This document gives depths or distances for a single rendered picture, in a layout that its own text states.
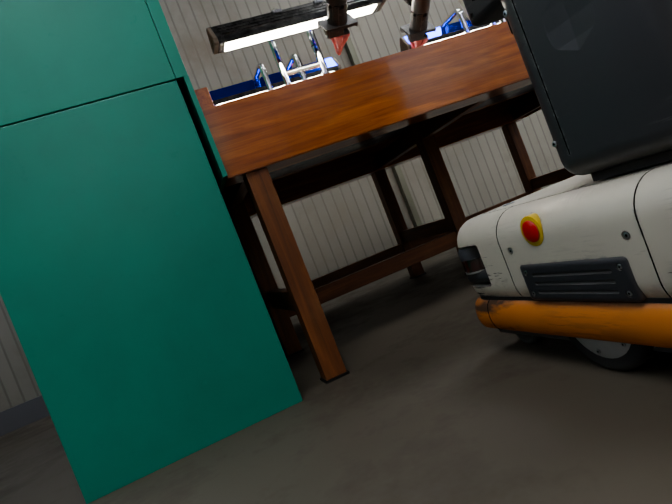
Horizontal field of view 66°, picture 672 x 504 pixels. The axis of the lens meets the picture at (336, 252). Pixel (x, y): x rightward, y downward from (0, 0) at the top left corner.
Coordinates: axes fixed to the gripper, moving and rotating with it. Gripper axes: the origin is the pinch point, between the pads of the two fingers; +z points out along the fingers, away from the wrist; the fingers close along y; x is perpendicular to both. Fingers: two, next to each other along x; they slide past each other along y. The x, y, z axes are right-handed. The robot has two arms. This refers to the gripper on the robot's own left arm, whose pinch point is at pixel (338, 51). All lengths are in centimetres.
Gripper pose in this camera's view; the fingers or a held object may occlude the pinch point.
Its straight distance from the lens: 166.4
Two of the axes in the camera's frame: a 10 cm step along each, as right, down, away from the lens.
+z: 0.4, 6.5, 7.6
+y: -8.9, 3.6, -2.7
